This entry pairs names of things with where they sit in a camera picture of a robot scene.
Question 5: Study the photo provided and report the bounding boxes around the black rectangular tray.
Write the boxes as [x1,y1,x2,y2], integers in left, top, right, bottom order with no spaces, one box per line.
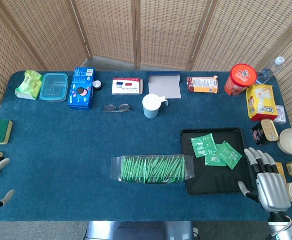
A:
[180,127,255,196]

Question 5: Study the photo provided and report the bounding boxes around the white box red blue print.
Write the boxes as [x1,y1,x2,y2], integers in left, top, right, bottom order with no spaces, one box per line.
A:
[111,77,144,96]

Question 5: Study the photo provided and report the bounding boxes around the woven bamboo folding screen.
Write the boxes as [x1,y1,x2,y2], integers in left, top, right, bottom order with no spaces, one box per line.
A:
[0,0,292,131]

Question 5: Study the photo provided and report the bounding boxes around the green tissue pack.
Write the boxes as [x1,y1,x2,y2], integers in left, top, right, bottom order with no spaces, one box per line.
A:
[14,69,44,101]

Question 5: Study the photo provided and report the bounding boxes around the small clear plastic case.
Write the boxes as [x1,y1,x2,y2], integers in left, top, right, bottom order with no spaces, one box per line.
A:
[272,104,287,125]

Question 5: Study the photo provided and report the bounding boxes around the clear container blue rim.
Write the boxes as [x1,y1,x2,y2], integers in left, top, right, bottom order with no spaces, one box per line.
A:
[39,72,69,102]

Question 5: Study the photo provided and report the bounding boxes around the blue carpet table cover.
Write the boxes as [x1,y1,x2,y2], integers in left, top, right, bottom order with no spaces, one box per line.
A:
[0,70,292,222]

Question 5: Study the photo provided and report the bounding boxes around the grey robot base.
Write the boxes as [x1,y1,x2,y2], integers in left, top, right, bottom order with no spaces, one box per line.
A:
[85,220,195,240]

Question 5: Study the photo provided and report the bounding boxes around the orange brown biscuit pack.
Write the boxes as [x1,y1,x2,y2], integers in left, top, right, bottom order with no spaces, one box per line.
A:
[186,76,220,95]

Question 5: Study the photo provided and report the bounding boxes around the red orange snack can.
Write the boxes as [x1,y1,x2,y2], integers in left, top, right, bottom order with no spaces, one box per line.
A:
[223,63,258,97]

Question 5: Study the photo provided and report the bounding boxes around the grey and blue folder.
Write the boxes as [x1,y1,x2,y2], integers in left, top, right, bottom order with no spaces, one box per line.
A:
[147,70,182,100]

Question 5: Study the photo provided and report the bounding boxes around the yellow snack bag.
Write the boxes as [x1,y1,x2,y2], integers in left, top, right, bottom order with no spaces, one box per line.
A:
[245,83,279,122]

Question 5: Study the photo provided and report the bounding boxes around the blue Oreo cookie box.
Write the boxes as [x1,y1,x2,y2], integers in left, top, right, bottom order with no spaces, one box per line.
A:
[68,66,96,111]

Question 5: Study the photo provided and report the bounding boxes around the gold tin can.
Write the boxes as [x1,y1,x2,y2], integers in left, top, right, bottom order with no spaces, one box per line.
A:
[260,118,279,142]

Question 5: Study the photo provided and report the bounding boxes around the thin-framed eyeglasses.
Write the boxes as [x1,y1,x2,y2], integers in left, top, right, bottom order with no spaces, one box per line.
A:
[101,103,133,114]

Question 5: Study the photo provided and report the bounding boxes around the clear box of green packets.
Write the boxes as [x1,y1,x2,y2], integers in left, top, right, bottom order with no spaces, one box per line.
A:
[110,154,195,185]

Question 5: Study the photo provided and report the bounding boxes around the yellow gold packet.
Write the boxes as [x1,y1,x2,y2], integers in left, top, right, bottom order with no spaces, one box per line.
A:
[274,161,287,184]

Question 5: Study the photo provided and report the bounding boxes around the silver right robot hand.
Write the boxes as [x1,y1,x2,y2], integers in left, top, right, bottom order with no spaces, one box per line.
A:
[238,147,292,214]

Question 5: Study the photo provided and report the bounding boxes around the small black packet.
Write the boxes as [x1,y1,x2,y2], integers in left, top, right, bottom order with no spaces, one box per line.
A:
[250,122,269,147]

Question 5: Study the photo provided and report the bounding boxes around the light blue mug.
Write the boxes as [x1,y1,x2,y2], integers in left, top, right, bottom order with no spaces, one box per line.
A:
[142,93,170,119]

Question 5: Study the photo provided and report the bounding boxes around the clear plastic water bottle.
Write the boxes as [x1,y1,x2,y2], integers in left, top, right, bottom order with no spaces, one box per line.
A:
[255,56,285,86]

